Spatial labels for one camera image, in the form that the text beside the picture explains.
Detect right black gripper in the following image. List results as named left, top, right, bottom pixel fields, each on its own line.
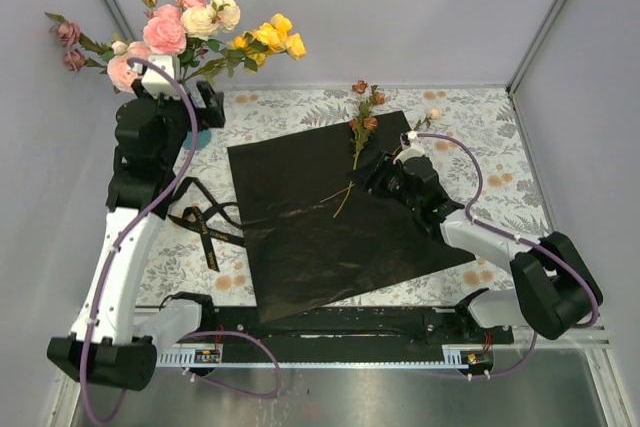
left=347, top=150, right=420, bottom=213

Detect black wrapping paper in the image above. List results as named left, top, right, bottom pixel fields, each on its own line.
left=228, top=123, right=475, bottom=322

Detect yellow rose stem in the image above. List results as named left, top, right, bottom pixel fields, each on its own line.
left=181, top=13, right=307, bottom=85

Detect cream rose stem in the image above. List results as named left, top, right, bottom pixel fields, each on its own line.
left=181, top=0, right=241, bottom=40

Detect black printed ribbon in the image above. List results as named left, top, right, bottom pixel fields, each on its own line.
left=168, top=177, right=245, bottom=272

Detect mauve rose stem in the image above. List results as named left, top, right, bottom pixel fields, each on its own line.
left=44, top=12, right=115, bottom=75

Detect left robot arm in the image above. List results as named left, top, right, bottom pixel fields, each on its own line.
left=47, top=81, right=225, bottom=391

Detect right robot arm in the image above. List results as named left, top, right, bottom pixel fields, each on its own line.
left=349, top=152, right=602, bottom=343

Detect teal cylindrical vase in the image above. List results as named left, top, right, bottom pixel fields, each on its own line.
left=182, top=129, right=212, bottom=150

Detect rust rose stem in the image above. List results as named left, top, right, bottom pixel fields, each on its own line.
left=319, top=79, right=388, bottom=221

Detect small cream bud stem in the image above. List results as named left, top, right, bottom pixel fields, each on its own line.
left=413, top=107, right=442, bottom=131

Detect floral tablecloth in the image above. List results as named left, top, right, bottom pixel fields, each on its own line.
left=136, top=87, right=549, bottom=308

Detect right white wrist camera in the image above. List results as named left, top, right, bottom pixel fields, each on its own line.
left=393, top=131, right=425, bottom=164

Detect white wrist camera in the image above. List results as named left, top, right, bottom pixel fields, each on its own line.
left=129, top=54, right=182, bottom=100
left=393, top=131, right=425, bottom=164

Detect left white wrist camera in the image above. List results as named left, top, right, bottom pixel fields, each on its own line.
left=129, top=54, right=182, bottom=100

